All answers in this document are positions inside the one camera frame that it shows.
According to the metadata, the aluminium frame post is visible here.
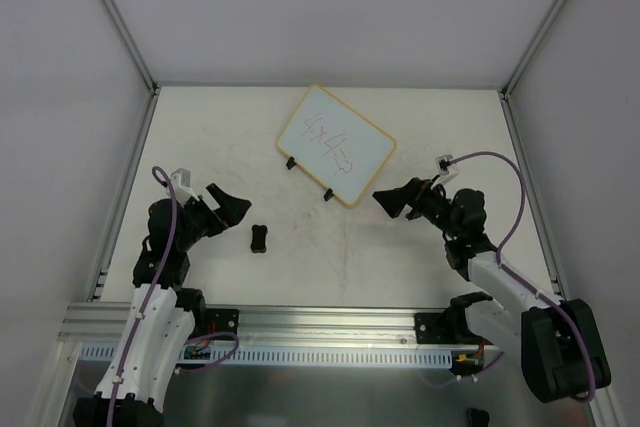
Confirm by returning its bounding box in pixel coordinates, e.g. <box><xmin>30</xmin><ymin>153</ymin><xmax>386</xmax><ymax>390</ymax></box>
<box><xmin>499</xmin><ymin>0</ymin><xmax>601</xmax><ymax>98</ymax></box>
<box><xmin>73</xmin><ymin>0</ymin><xmax>161</xmax><ymax>97</ymax></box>

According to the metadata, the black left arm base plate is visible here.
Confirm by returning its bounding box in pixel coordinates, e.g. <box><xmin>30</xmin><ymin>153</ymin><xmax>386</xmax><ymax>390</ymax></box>
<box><xmin>204</xmin><ymin>307</ymin><xmax>240</xmax><ymax>342</ymax></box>

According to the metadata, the white slotted cable duct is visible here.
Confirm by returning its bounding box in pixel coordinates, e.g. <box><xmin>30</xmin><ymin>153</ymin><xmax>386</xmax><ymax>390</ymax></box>
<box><xmin>79</xmin><ymin>342</ymin><xmax>454</xmax><ymax>370</ymax></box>

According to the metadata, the aluminium mounting rail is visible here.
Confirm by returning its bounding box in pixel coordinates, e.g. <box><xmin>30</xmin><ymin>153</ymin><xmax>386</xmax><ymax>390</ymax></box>
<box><xmin>57</xmin><ymin>300</ymin><xmax>501</xmax><ymax>348</ymax></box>

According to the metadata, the black whiteboard eraser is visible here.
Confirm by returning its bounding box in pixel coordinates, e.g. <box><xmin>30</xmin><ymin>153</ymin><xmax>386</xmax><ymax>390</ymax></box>
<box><xmin>250</xmin><ymin>224</ymin><xmax>268</xmax><ymax>254</ymax></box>

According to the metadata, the yellow framed whiteboard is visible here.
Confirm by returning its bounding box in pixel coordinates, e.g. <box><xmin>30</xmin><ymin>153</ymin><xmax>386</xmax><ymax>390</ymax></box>
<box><xmin>276</xmin><ymin>84</ymin><xmax>397</xmax><ymax>207</ymax></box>

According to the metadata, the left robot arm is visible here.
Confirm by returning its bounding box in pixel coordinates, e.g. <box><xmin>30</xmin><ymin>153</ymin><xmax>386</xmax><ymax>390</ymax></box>
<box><xmin>72</xmin><ymin>181</ymin><xmax>251</xmax><ymax>426</ymax></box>

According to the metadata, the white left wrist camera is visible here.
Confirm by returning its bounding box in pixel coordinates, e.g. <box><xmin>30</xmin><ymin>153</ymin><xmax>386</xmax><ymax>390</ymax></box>
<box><xmin>170</xmin><ymin>168</ymin><xmax>197</xmax><ymax>205</ymax></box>

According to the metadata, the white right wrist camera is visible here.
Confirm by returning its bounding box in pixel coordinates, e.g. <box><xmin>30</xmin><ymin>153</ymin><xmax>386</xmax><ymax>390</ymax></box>
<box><xmin>435</xmin><ymin>154</ymin><xmax>459</xmax><ymax>185</ymax></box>

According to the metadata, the black and silver easel stand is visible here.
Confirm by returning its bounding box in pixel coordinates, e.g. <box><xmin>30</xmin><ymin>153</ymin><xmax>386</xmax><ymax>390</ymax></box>
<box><xmin>286</xmin><ymin>157</ymin><xmax>334</xmax><ymax>202</ymax></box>

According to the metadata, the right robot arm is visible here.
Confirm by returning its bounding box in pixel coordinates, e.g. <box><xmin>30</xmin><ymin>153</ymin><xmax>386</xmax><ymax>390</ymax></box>
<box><xmin>373</xmin><ymin>178</ymin><xmax>612</xmax><ymax>403</ymax></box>

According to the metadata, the right aluminium frame post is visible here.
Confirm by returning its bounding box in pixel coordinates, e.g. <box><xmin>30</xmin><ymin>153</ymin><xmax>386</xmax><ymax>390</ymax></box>
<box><xmin>499</xmin><ymin>0</ymin><xmax>601</xmax><ymax>98</ymax></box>

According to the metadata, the left aluminium frame post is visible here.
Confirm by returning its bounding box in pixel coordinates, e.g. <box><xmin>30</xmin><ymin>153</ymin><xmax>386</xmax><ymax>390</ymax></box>
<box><xmin>73</xmin><ymin>0</ymin><xmax>161</xmax><ymax>97</ymax></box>

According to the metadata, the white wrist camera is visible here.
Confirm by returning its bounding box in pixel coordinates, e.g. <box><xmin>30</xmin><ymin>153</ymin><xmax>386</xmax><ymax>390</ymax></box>
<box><xmin>435</xmin><ymin>154</ymin><xmax>459</xmax><ymax>185</ymax></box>
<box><xmin>170</xmin><ymin>168</ymin><xmax>197</xmax><ymax>205</ymax></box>

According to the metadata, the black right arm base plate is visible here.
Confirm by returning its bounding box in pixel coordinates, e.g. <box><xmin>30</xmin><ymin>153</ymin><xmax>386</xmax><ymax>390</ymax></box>
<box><xmin>413</xmin><ymin>311</ymin><xmax>466</xmax><ymax>345</ymax></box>

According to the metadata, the small black object bottom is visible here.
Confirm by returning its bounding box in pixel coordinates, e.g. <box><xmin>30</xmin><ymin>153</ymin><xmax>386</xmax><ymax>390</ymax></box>
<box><xmin>467</xmin><ymin>408</ymin><xmax>491</xmax><ymax>427</ymax></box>

